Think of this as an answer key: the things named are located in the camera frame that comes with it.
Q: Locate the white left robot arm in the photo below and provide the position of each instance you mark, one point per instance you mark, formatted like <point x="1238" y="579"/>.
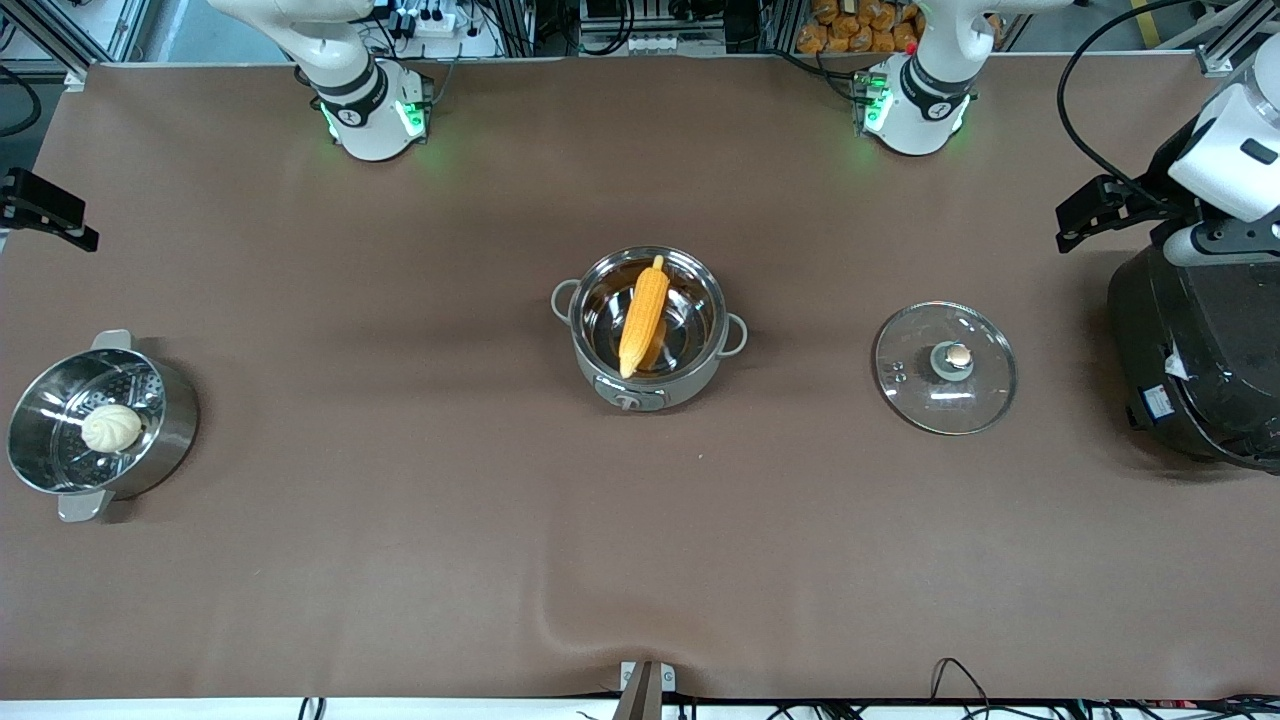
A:
<point x="915" y="110"/>

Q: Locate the black round cooker appliance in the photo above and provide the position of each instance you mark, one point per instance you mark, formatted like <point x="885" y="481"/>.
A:
<point x="1190" y="370"/>

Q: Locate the white power strip with plugs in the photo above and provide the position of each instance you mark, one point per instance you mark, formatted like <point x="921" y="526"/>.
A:
<point x="440" y="22"/>

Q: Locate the grey electric cooking pot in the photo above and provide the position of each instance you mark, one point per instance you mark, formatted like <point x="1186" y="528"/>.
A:
<point x="640" y="397"/>

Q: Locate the brown table mat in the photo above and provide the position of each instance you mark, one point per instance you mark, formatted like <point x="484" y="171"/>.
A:
<point x="800" y="550"/>

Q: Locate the bag of orange buns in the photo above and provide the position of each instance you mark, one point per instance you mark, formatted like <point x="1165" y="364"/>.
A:
<point x="850" y="25"/>

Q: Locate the stainless steel steamer pot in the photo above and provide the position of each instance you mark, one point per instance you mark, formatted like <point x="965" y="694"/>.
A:
<point x="172" y="420"/>

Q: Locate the small white power strip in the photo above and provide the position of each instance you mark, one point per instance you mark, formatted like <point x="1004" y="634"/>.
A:
<point x="655" y="44"/>

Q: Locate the yellow corn cob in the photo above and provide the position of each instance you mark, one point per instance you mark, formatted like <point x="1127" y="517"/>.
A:
<point x="643" y="315"/>

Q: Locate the aluminium frame profile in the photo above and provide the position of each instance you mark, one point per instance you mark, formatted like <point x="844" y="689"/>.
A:
<point x="60" y="40"/>
<point x="1215" y="55"/>

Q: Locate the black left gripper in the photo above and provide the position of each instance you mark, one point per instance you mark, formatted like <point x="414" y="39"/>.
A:
<point x="1163" y="183"/>

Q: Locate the glass pot lid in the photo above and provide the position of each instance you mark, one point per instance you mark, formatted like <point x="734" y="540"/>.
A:
<point x="920" y="392"/>

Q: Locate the white steamed bun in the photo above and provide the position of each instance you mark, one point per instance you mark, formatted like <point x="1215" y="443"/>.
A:
<point x="110" y="428"/>

